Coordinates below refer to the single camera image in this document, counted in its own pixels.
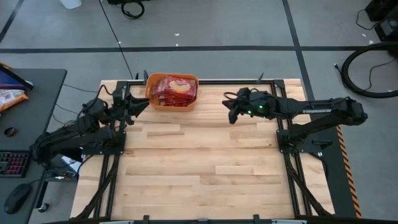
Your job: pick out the orange snack bag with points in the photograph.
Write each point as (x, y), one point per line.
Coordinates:
(11, 98)

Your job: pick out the black metal table frame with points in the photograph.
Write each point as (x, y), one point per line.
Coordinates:
(233, 82)

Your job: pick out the black computer mouse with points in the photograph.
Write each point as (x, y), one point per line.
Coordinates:
(17, 197)

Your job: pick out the black caster wheel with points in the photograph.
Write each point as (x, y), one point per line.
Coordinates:
(43, 208)

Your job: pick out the orange plastic basket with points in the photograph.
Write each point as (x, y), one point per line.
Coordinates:
(150, 87)

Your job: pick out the white paper sheet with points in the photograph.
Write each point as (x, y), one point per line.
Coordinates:
(70, 163)

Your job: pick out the black backlit keyboard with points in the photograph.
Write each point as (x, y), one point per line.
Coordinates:
(14, 163)

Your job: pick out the dark tablet screen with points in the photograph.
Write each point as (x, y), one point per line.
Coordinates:
(9, 81)

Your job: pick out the black orange hazard tape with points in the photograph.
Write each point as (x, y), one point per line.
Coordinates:
(350, 174)

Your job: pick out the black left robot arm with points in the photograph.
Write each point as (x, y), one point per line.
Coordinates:
(71, 137)

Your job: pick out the white bucket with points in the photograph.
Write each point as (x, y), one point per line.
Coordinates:
(71, 3)

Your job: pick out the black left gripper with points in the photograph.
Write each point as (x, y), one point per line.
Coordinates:
(122, 110)

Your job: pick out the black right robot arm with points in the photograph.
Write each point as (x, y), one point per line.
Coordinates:
(320, 107)

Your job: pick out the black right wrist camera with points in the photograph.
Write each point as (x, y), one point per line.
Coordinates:
(244, 92)

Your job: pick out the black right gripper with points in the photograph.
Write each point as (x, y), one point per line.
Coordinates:
(258, 104)

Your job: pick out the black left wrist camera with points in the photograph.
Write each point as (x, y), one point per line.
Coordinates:
(118, 96)

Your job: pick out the black desk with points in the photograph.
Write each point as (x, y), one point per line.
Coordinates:
(37, 102)

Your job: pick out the black floor equipment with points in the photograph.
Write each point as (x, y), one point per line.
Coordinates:
(387, 28)

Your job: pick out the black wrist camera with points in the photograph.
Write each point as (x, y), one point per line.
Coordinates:
(118, 96)
(244, 92)

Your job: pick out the small round dark object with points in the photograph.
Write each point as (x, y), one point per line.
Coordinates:
(10, 132)

